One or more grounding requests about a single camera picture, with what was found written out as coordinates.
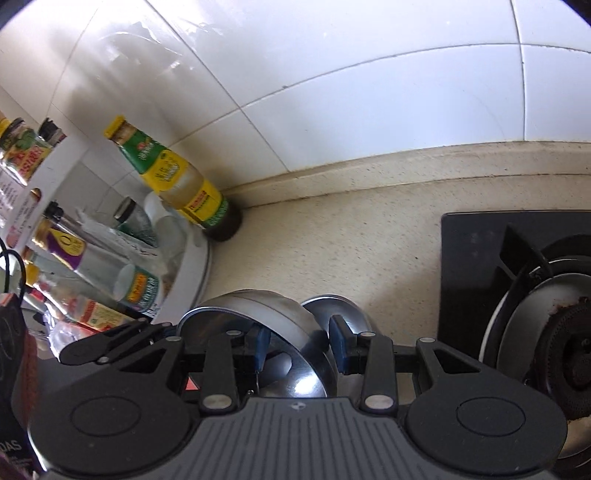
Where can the white condiment rack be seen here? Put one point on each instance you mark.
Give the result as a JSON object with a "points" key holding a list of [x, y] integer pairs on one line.
{"points": [[51, 180]]}

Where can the yellow green label oil bottle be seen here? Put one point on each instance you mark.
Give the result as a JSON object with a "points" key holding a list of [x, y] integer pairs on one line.
{"points": [[184, 180]]}

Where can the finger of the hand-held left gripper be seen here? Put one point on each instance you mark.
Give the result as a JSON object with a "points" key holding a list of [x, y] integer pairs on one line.
{"points": [[111, 344]]}

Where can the yellow red label vinegar bottle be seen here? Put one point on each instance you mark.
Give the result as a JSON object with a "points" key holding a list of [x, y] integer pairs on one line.
{"points": [[25, 152]]}

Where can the black gas burner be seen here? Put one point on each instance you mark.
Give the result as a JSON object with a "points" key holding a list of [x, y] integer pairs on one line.
{"points": [[568, 355]]}

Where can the white round turntable tray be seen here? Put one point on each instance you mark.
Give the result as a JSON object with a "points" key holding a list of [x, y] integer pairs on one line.
{"points": [[196, 272]]}

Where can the clear bottle green white label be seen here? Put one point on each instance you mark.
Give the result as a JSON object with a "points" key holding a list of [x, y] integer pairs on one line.
{"points": [[138, 224]]}

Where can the clear bottle purple yellow label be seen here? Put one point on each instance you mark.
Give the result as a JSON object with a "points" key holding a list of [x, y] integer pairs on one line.
{"points": [[74, 244]]}

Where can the black cap bottle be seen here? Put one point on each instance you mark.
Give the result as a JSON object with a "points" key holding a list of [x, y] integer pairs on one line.
{"points": [[53, 131]]}

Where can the clear bottle yellow cap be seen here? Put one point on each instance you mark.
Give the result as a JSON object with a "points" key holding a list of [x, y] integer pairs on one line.
{"points": [[87, 314]]}

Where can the stainless steel bowl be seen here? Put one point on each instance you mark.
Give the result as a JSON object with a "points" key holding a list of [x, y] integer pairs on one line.
{"points": [[323, 307], [277, 314]]}

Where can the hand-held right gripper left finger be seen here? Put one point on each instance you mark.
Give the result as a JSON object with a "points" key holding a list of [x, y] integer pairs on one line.
{"points": [[261, 348]]}

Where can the bottle with yellow green label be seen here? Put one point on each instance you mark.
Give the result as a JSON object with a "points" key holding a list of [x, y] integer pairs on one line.
{"points": [[141, 288]]}

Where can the black gas stove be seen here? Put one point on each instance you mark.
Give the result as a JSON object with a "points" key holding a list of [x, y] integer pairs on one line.
{"points": [[466, 277]]}

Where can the black pan support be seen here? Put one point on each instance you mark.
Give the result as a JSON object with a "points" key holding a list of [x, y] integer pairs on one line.
{"points": [[517, 249]]}

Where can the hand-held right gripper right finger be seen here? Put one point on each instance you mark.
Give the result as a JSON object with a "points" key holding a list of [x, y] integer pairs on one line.
{"points": [[340, 344]]}

